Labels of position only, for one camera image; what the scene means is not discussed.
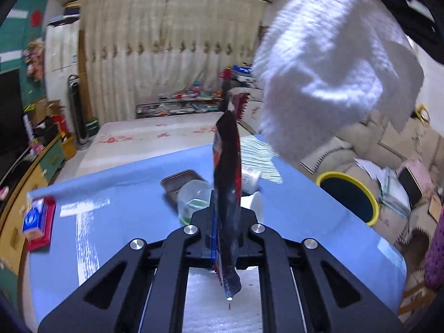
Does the person's pink knitted garment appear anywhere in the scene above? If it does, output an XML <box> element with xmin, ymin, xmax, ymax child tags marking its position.
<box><xmin>424</xmin><ymin>208</ymin><xmax>444</xmax><ymax>290</ymax></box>

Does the yellow-rimmed dark trash bin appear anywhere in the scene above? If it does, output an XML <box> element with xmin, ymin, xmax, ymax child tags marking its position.
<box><xmin>316</xmin><ymin>171</ymin><xmax>379</xmax><ymax>226</ymax></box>

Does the floral mat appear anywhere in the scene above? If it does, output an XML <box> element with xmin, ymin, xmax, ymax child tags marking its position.
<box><xmin>74</xmin><ymin>111</ymin><xmax>257</xmax><ymax>177</ymax></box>

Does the stack of papers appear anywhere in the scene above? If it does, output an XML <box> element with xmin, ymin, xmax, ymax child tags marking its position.
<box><xmin>354</xmin><ymin>158</ymin><xmax>413</xmax><ymax>219</ymax></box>

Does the dark red snack wrapper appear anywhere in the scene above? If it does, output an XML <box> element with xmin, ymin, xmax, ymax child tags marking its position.
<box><xmin>212</xmin><ymin>111</ymin><xmax>243</xmax><ymax>311</ymax></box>

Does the yellow card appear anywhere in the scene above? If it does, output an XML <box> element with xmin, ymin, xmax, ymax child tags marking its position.
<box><xmin>427</xmin><ymin>194</ymin><xmax>444</xmax><ymax>223</ymax></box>

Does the white paper cup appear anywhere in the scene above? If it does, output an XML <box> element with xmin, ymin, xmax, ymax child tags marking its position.
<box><xmin>239</xmin><ymin>191</ymin><xmax>265</xmax><ymax>224</ymax></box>

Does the green and yellow cabinet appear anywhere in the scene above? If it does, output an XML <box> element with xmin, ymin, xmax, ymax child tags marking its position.
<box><xmin>0</xmin><ymin>133</ymin><xmax>66</xmax><ymax>278</ymax></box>

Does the cream embroidered curtain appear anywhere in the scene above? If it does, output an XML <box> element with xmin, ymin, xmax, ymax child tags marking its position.
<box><xmin>80</xmin><ymin>0</ymin><xmax>268</xmax><ymax>122</ymax></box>

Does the white paper towel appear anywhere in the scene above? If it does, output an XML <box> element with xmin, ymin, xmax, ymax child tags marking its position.
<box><xmin>251</xmin><ymin>0</ymin><xmax>425</xmax><ymax>167</ymax></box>

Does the black tower fan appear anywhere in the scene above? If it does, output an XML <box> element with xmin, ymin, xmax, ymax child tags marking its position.
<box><xmin>67</xmin><ymin>74</ymin><xmax>91</xmax><ymax>144</ymax></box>

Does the pink phone case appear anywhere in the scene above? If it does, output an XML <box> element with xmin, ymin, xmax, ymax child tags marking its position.
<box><xmin>397</xmin><ymin>160</ymin><xmax>432</xmax><ymax>209</ymax></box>

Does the small printed white cup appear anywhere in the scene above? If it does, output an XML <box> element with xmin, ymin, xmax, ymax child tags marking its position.
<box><xmin>241</xmin><ymin>166</ymin><xmax>261</xmax><ymax>193</ymax></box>

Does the yellow black plush toy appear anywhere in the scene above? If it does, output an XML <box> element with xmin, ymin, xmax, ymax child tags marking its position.
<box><xmin>411</xmin><ymin>104</ymin><xmax>431</xmax><ymax>123</ymax></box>

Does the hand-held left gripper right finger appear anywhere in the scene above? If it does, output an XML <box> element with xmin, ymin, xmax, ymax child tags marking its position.
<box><xmin>236</xmin><ymin>208</ymin><xmax>405</xmax><ymax>333</ymax></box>

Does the clear plastic container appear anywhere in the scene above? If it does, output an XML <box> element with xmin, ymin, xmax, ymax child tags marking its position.
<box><xmin>177</xmin><ymin>180</ymin><xmax>213</xmax><ymax>226</ymax></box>

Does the beige sofa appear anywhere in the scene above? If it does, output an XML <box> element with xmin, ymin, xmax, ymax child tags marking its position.
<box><xmin>229</xmin><ymin>87</ymin><xmax>444</xmax><ymax>320</ymax></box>

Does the brown rectangular tray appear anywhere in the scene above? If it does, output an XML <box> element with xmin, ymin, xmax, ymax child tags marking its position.
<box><xmin>160</xmin><ymin>169</ymin><xmax>208</xmax><ymax>203</ymax></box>

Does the red flat box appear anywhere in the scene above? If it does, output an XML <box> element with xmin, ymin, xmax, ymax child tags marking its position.
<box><xmin>26</xmin><ymin>196</ymin><xmax>57</xmax><ymax>252</ymax></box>

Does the blue and white tissue pack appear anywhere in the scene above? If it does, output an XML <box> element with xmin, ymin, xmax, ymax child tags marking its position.
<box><xmin>21</xmin><ymin>198</ymin><xmax>47</xmax><ymax>240</ymax></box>

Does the heap of assorted toys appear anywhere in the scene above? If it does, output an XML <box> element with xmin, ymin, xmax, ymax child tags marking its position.
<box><xmin>220</xmin><ymin>63</ymin><xmax>260</xmax><ymax>89</ymax></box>

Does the black television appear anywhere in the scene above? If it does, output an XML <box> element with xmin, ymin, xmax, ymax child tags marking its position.
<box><xmin>0</xmin><ymin>69</ymin><xmax>30</xmax><ymax>177</ymax></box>

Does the artificial flower bunch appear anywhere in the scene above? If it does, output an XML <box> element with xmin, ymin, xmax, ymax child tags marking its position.
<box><xmin>22</xmin><ymin>38</ymin><xmax>46</xmax><ymax>80</ymax></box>

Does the white standing cabinet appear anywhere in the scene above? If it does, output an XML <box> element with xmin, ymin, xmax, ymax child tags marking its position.
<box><xmin>45</xmin><ymin>21</ymin><xmax>82</xmax><ymax>139</ymax></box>

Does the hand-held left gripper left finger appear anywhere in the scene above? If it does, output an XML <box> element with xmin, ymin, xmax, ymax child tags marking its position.
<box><xmin>38</xmin><ymin>191</ymin><xmax>218</xmax><ymax>333</ymax></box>

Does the cardboard box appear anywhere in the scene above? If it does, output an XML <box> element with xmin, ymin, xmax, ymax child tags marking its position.
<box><xmin>24</xmin><ymin>99</ymin><xmax>68</xmax><ymax>125</ymax></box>

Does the low shelf of toys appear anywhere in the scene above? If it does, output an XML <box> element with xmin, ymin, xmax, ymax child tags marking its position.
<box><xmin>135</xmin><ymin>90</ymin><xmax>226</xmax><ymax>118</ymax></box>

